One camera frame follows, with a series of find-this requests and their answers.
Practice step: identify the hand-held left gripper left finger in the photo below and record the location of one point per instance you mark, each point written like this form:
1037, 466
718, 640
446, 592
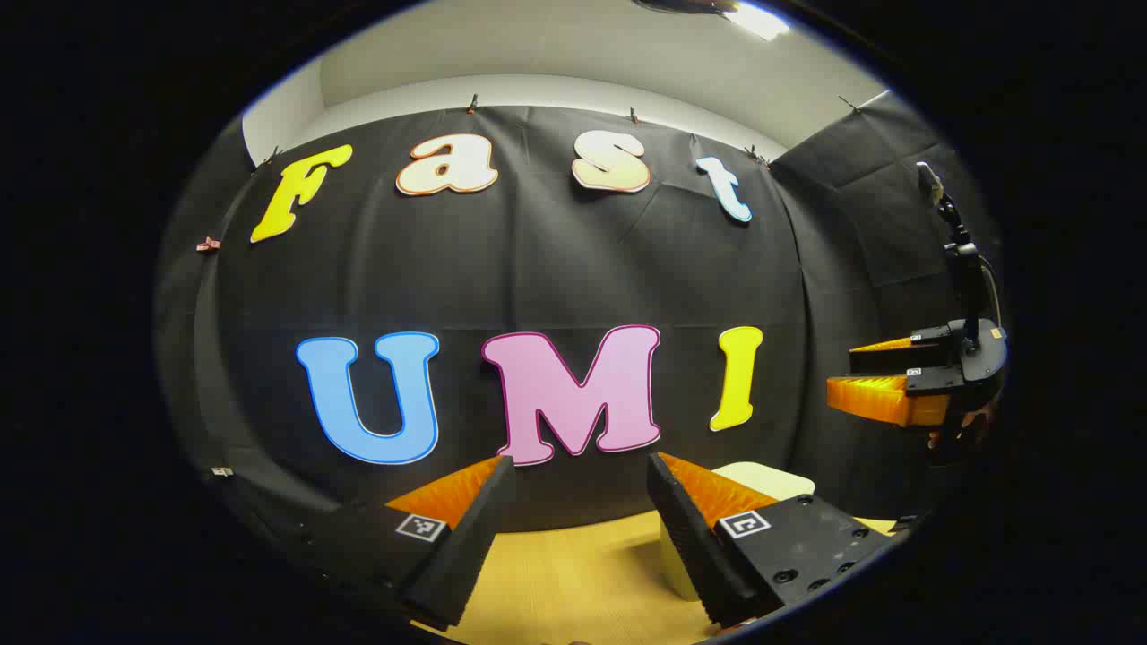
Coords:
470, 546

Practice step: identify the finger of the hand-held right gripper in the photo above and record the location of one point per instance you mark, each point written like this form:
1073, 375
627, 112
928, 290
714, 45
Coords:
887, 358
927, 383

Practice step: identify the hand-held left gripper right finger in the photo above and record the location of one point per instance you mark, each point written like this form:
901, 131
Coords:
690, 546

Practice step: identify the green desktop garbage bin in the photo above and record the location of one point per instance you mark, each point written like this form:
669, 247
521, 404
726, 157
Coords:
762, 479

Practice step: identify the wooden desktop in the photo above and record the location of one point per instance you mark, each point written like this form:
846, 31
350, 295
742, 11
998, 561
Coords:
573, 573

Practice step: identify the black backdrop cloth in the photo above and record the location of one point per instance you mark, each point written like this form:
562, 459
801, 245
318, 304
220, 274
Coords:
538, 269

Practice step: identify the ceiling light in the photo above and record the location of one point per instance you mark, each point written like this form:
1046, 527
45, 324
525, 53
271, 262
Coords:
757, 20

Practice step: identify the small pink clip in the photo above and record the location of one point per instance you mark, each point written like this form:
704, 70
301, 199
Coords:
208, 244

